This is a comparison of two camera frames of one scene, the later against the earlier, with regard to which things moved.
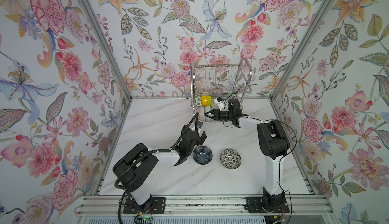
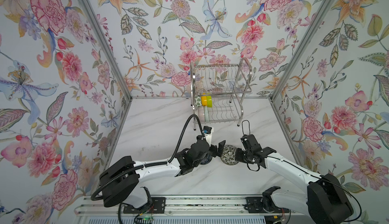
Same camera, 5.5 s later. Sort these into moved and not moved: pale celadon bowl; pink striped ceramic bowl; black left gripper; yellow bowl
Moved: black left gripper
Not moved: pale celadon bowl; pink striped ceramic bowl; yellow bowl
